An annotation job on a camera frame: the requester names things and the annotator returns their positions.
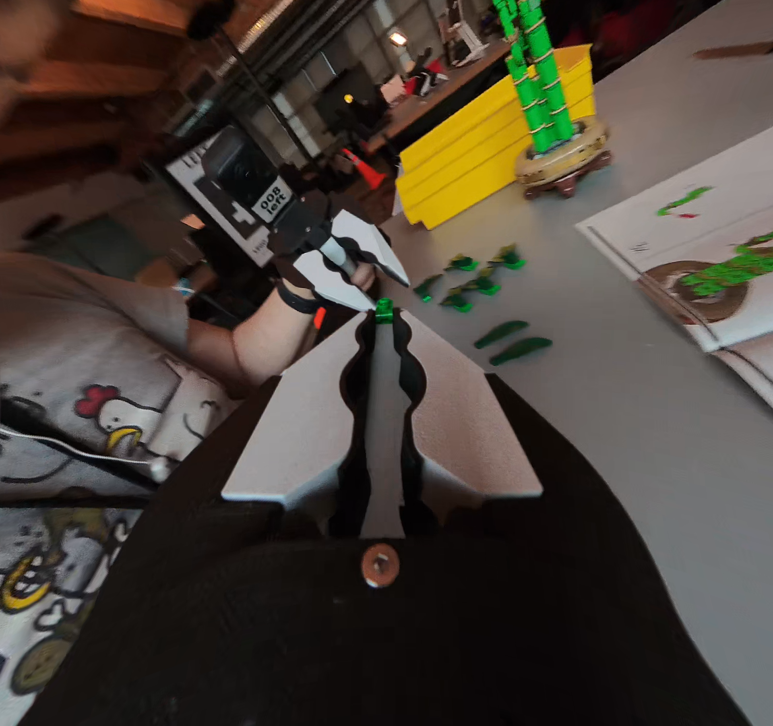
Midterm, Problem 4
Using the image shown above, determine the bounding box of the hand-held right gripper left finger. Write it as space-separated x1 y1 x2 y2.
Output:
220 308 379 538

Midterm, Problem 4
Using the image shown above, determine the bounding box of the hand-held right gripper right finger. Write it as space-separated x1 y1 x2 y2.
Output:
391 308 544 538

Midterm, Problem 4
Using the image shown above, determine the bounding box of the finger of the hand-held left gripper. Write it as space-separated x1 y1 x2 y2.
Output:
293 250 377 311
331 209 412 287

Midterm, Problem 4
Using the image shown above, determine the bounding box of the person's left forearm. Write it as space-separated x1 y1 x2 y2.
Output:
186 291 321 391

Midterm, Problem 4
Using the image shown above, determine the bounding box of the black wristband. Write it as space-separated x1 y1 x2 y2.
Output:
275 281 321 316

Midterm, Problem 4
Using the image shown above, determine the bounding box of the orange traffic cone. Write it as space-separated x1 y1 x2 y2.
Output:
341 147 387 190

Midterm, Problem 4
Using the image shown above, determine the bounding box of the long green toy leaf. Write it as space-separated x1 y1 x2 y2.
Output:
489 337 553 367
474 320 531 350

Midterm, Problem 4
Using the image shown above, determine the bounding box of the yellow plastic bin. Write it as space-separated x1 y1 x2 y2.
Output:
395 43 595 232

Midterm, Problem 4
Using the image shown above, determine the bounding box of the green bamboo brick model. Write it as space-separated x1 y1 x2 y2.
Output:
488 0 614 200

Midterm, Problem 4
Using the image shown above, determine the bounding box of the person's printed white shirt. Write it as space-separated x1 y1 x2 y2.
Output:
0 249 245 726

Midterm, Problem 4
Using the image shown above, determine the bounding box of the open instruction booklet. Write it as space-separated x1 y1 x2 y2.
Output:
574 128 773 410

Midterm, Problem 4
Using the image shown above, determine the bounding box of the brown flat strip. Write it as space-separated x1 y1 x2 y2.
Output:
693 41 773 61

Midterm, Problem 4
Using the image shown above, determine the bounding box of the white cable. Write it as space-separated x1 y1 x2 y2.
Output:
0 423 176 482

